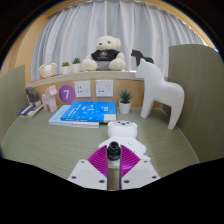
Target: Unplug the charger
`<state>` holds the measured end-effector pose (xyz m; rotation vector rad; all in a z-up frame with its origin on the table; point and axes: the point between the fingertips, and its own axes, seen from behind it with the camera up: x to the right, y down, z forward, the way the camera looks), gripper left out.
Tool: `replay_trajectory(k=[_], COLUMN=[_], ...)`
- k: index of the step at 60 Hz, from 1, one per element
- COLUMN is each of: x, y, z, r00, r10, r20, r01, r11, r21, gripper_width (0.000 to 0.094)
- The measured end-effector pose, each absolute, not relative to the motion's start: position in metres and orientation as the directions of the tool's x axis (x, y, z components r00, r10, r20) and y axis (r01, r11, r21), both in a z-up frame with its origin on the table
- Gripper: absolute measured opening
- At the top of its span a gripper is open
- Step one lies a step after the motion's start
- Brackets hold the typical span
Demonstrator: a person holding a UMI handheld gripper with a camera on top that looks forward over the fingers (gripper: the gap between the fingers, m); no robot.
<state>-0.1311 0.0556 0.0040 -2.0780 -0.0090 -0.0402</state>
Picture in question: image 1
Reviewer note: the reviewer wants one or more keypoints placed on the white-grey curtain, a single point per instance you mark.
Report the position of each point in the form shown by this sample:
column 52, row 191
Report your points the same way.
column 140, row 30

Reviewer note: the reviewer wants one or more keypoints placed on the bright blue book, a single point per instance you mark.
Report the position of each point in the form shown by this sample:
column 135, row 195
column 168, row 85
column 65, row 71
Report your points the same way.
column 88, row 111

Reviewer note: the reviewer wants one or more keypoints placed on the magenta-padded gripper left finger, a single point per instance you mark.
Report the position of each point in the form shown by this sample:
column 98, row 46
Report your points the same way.
column 90, row 173

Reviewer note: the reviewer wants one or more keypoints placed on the narrow green partition panel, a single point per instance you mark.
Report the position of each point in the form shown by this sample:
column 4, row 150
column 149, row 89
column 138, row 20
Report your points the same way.
column 11, row 103

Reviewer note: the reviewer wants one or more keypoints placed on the white wall socket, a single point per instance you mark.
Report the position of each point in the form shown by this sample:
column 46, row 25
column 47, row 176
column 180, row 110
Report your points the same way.
column 104, row 88
column 82, row 89

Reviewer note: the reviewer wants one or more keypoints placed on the large white horse figure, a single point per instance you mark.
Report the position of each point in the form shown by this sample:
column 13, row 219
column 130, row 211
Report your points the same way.
column 160, row 91

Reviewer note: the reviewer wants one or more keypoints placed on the white bear-shaped power strip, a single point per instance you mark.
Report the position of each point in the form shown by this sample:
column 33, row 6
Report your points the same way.
column 122, row 130

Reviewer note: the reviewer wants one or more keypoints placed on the black horse figure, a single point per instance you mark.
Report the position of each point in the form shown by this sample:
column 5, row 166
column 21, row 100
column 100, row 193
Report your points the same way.
column 137, row 56

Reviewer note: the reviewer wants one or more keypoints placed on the purple round number sign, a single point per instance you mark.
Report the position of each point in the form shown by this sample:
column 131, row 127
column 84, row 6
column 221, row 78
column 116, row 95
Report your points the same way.
column 66, row 94

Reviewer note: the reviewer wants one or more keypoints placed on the spiky potted plant white pot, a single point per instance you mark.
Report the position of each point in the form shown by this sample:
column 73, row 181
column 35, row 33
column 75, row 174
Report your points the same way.
column 125, row 106

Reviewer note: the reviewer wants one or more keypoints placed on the dark notebook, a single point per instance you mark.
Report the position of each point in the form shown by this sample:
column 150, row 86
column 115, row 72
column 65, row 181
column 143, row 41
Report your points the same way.
column 30, row 111

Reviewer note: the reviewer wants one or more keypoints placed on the cream teddy bear black shirt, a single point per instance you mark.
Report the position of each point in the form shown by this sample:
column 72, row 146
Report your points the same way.
column 104, row 55

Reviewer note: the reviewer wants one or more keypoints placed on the grey horse figure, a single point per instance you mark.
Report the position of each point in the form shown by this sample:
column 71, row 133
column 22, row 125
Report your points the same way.
column 32, row 95

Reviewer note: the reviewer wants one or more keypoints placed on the wooden window ledge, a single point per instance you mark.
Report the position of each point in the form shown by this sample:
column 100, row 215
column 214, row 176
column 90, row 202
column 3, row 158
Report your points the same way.
column 83, row 76

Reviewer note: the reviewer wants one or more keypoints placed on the small cream plush toy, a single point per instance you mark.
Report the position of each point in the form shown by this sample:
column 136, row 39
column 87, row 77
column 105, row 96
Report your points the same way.
column 48, row 70

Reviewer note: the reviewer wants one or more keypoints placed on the wide green partition panel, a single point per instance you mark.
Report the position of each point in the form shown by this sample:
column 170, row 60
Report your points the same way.
column 200, row 100

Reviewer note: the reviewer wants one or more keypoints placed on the light blue book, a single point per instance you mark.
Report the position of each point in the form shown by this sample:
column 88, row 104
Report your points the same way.
column 58, row 118

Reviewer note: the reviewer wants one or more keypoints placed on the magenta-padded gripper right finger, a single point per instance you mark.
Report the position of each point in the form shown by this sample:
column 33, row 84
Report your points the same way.
column 138, row 173

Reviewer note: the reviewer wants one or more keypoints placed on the small potted plant white pot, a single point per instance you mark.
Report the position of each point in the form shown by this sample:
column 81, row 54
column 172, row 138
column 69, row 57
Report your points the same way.
column 76, row 66
column 66, row 68

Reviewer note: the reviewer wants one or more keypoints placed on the pink horse figure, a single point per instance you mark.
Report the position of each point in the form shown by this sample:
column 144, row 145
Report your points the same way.
column 50, row 99

